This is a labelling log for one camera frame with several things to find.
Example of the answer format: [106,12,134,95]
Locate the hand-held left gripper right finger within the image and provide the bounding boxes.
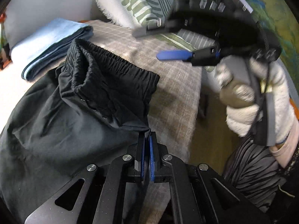
[149,132,271,224]

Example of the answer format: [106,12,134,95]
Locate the white green leaf-pattern pillow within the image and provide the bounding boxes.
[96,0,173,29]

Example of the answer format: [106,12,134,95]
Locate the green striped cushion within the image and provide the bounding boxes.
[155,29,216,73]

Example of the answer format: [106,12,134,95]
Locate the colourful wall hanging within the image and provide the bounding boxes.
[224,0,299,80]

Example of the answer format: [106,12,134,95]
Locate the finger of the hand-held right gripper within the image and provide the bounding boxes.
[156,47,220,67]
[132,19,183,38]

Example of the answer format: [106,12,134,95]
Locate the colourful folded umbrella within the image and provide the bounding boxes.
[0,13,12,70]

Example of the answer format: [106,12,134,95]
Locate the beige plaid blanket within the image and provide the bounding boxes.
[79,20,206,224]

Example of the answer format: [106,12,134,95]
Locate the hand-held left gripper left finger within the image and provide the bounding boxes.
[24,133,149,224]

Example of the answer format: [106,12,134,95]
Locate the person's right hand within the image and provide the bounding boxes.
[214,57,295,144]

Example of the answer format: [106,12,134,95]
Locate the black pants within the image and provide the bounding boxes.
[0,38,160,224]

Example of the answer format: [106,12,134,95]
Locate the folded blue towel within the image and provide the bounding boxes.
[10,18,94,82]

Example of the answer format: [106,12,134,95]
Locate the person's right forearm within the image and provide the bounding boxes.
[270,128,299,171]

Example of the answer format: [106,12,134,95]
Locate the person's black pleated garment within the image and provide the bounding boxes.
[221,134,299,217]

